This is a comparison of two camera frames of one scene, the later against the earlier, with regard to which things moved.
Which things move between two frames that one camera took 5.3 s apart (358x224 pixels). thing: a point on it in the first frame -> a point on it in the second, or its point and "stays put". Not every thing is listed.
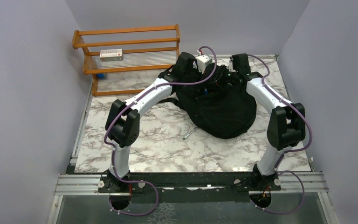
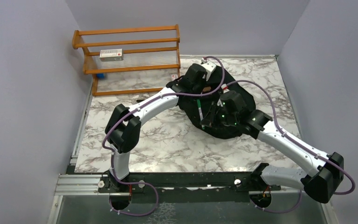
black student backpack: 226,112 stays put
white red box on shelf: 111,55 stays put
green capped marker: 184,138 -> 200,113
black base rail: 188,186 stays put
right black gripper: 218,80 -> 211,121
